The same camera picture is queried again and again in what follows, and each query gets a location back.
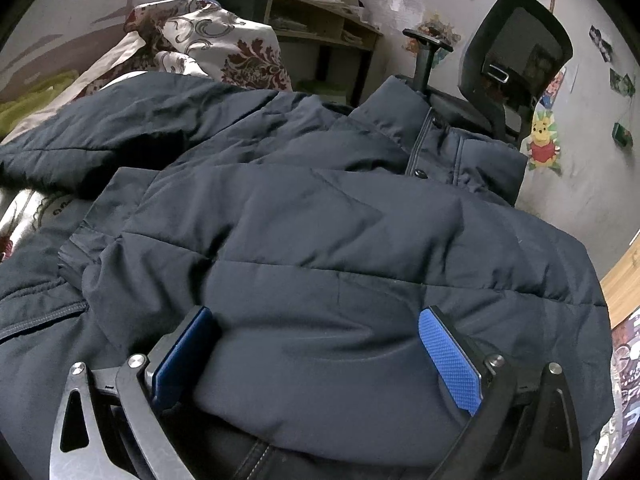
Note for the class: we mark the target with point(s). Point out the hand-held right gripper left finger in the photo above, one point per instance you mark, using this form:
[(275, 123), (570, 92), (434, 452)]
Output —
[(182, 360)]

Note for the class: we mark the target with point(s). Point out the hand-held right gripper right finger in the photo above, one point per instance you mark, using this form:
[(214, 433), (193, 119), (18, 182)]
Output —
[(450, 360)]

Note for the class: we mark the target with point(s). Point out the navy puffer jacket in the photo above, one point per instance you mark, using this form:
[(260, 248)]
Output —
[(310, 220)]

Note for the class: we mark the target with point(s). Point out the printed bedsheet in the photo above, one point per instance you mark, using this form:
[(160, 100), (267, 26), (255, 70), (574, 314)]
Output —
[(622, 375)]

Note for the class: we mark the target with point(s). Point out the wooden cabinet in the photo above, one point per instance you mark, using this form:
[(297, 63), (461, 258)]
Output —
[(622, 285)]

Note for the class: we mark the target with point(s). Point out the yellow-green cloth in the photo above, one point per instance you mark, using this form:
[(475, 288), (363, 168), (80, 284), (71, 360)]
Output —
[(35, 97)]

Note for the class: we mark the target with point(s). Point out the floral bed quilt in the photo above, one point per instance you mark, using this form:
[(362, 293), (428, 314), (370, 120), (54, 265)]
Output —
[(200, 40)]

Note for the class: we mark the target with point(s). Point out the black office chair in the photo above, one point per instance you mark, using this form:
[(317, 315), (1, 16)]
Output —
[(520, 45)]

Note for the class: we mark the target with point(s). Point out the stack of papers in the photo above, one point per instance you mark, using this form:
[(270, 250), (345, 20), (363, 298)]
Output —
[(289, 22)]

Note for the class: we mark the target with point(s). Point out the wooden desk with shelves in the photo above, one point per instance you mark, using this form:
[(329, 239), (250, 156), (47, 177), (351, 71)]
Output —
[(320, 15)]

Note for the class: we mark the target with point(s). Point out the cartoon bear wall sticker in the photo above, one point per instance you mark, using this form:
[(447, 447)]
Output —
[(544, 140)]

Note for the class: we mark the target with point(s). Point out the small green wall sticker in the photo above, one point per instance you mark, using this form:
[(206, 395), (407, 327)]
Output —
[(622, 135)]

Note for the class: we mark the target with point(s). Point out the colourful cartoon wall sticker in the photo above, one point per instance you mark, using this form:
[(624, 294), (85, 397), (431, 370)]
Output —
[(555, 87)]

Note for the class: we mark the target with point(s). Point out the green picture wall sticker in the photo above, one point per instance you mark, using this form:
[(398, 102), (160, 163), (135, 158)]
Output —
[(622, 81)]

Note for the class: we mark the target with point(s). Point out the flower wall sticker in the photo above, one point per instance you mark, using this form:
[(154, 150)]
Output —
[(435, 27)]

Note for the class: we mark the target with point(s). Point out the black-white photo wall sticker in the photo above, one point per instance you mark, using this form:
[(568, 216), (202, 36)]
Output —
[(601, 42)]

